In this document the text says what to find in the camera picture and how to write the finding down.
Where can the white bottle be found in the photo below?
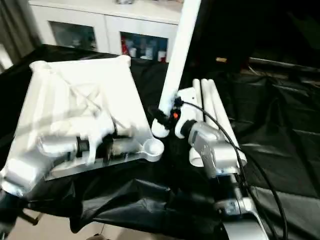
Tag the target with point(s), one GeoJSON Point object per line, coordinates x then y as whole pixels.
{"type": "Point", "coordinates": [161, 56]}

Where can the grey curtain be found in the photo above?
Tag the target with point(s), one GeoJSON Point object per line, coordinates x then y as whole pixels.
{"type": "Point", "coordinates": [15, 25]}

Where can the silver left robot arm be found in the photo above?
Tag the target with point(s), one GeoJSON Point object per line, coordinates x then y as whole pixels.
{"type": "Point", "coordinates": [35, 160]}

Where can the white plastic table leg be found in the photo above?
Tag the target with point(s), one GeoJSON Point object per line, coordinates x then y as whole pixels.
{"type": "Point", "coordinates": [220, 115]}
{"type": "Point", "coordinates": [196, 100]}
{"type": "Point", "coordinates": [207, 102]}
{"type": "Point", "coordinates": [177, 60]}

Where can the silver metal rail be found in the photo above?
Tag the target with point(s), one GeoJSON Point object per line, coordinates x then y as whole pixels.
{"type": "Point", "coordinates": [285, 64]}

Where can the gold label plate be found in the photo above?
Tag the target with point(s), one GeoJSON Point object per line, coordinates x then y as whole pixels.
{"type": "Point", "coordinates": [220, 60]}

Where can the red bottle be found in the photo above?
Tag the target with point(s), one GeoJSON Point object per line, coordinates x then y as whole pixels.
{"type": "Point", "coordinates": [124, 50]}

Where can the white cabinet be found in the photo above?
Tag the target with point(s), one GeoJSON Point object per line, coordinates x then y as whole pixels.
{"type": "Point", "coordinates": [125, 20]}

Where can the black mat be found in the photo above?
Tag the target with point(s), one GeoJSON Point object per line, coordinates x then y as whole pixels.
{"type": "Point", "coordinates": [165, 205]}

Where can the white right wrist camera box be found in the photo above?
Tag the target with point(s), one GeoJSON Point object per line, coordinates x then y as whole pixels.
{"type": "Point", "coordinates": [187, 107]}

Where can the white plastic table top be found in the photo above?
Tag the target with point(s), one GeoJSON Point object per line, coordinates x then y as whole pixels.
{"type": "Point", "coordinates": [80, 105]}

